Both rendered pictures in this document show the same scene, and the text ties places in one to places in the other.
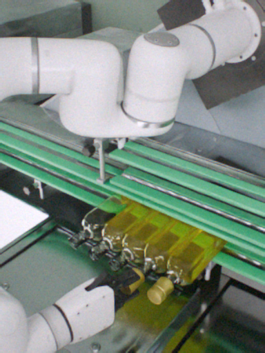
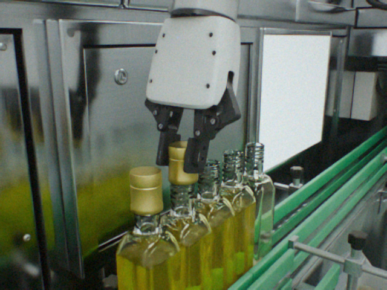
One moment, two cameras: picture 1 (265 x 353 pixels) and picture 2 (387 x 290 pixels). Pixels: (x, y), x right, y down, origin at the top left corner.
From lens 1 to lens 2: 0.57 m
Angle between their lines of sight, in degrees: 27
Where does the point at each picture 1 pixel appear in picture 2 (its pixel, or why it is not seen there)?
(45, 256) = (231, 132)
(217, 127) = not seen: outside the picture
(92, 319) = (182, 58)
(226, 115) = not seen: outside the picture
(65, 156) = (321, 226)
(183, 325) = (55, 216)
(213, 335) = (7, 248)
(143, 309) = (114, 177)
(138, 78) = not seen: outside the picture
